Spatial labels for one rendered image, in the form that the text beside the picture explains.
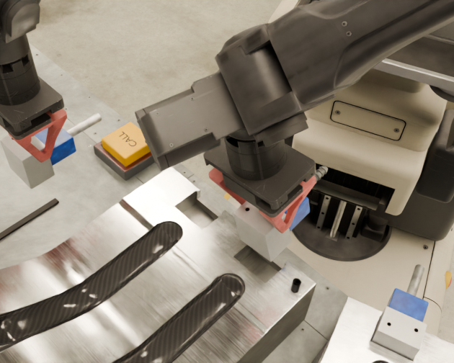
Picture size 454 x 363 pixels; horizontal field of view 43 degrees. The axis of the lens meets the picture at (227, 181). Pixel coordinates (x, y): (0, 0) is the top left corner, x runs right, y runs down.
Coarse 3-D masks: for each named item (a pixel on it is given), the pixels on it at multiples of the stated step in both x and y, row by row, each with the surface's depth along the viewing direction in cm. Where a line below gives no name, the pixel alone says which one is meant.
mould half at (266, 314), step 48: (144, 192) 76; (192, 192) 77; (96, 240) 71; (192, 240) 72; (240, 240) 72; (0, 288) 63; (48, 288) 66; (144, 288) 67; (192, 288) 67; (288, 288) 68; (48, 336) 60; (96, 336) 62; (144, 336) 63; (240, 336) 64
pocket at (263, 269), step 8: (248, 248) 73; (240, 256) 72; (248, 256) 74; (256, 256) 74; (248, 264) 73; (256, 264) 73; (264, 264) 73; (272, 264) 72; (280, 264) 72; (256, 272) 72; (264, 272) 72; (272, 272) 72; (264, 280) 71
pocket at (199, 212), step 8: (184, 200) 76; (192, 200) 78; (200, 200) 78; (184, 208) 77; (192, 208) 78; (200, 208) 78; (208, 208) 77; (192, 216) 77; (200, 216) 77; (208, 216) 78; (216, 216) 76; (200, 224) 77; (208, 224) 77
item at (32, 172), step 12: (84, 120) 77; (96, 120) 78; (60, 132) 75; (72, 132) 76; (12, 144) 71; (36, 144) 71; (60, 144) 73; (72, 144) 75; (12, 156) 71; (24, 156) 70; (60, 156) 74; (12, 168) 74; (24, 168) 70; (36, 168) 72; (48, 168) 74; (24, 180) 74; (36, 180) 73
